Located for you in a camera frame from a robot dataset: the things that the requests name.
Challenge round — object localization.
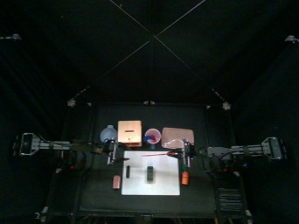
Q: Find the white cutting board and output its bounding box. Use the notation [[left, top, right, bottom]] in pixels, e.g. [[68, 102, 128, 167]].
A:
[[120, 150, 181, 196]]

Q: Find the light blue bowl with spout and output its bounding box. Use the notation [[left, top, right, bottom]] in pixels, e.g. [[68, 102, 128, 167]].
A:
[[99, 124, 117, 144]]

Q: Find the wooden box with red drawer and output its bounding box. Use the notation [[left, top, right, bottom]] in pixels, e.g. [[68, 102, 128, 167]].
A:
[[116, 120, 143, 148]]

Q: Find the salmon coloured toy block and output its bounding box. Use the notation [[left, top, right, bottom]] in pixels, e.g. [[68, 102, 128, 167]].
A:
[[112, 174, 121, 190]]

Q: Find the orange toy carrot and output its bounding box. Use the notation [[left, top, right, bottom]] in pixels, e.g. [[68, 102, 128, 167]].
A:
[[181, 164, 191, 186]]

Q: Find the red plastic cup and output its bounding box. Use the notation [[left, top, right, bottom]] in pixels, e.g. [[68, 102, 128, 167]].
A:
[[144, 128, 163, 145]]

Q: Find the black printed label panel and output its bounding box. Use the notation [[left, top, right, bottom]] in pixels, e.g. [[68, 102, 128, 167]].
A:
[[215, 186, 246, 218]]

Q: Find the pink plastic tray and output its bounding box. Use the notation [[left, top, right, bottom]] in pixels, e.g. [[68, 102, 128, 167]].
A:
[[161, 127, 195, 151]]

